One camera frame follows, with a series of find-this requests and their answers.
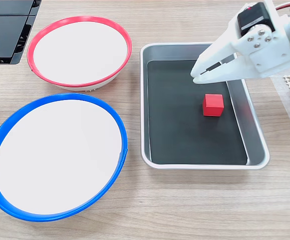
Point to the red cube block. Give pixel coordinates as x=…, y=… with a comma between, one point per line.
x=213, y=106

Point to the silver metal tray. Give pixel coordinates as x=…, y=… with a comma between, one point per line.
x=255, y=135

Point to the black tray liner mat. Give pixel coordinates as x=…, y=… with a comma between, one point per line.
x=184, y=130

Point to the white dish red rim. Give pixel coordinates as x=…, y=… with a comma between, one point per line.
x=80, y=52

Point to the white dish blue rim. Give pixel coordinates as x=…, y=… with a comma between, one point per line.
x=57, y=157

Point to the black flat electronic device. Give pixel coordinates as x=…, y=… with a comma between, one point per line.
x=2, y=32

